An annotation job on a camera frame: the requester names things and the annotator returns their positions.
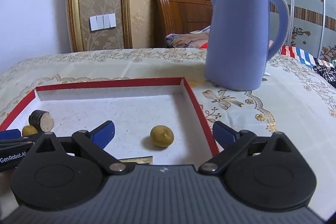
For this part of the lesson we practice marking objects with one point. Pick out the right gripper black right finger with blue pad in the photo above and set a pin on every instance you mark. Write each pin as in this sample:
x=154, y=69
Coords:
x=234, y=144

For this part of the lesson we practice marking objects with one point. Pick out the patterned pillow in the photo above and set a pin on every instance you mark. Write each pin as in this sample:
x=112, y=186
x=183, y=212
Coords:
x=195, y=39

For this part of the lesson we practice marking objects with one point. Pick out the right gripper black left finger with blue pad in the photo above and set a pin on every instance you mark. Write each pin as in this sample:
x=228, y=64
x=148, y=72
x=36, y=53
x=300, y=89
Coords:
x=92, y=144

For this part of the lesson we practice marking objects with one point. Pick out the blue electric kettle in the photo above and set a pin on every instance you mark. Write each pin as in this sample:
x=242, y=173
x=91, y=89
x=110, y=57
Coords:
x=244, y=36

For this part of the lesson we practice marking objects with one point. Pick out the floral cream tablecloth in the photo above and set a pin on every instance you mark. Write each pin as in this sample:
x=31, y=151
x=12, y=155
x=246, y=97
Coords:
x=292, y=98

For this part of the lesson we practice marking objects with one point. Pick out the wooden bed headboard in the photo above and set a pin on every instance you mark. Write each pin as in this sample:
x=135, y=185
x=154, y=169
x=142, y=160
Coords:
x=179, y=17

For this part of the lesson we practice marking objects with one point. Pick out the gold wall panel frame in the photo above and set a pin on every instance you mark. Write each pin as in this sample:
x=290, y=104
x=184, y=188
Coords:
x=99, y=1

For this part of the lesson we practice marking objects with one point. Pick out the red shallow cardboard box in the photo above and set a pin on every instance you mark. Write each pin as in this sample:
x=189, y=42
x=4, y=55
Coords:
x=135, y=107

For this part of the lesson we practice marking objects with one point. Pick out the colourful striped bedding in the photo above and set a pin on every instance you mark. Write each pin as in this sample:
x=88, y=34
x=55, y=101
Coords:
x=323, y=68

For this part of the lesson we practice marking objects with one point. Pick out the white wall switch panel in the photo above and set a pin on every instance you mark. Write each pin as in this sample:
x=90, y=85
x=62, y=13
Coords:
x=102, y=22

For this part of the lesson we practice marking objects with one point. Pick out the yellow-green small fruit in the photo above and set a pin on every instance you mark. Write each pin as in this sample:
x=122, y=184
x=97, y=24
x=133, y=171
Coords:
x=29, y=130
x=161, y=136

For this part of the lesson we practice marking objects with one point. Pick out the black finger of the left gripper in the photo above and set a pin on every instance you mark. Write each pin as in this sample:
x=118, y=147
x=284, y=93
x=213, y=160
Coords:
x=14, y=137

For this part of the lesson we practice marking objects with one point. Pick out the dark sugarcane piece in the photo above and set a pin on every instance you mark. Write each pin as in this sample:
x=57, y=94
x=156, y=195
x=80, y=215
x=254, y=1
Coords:
x=139, y=160
x=41, y=120

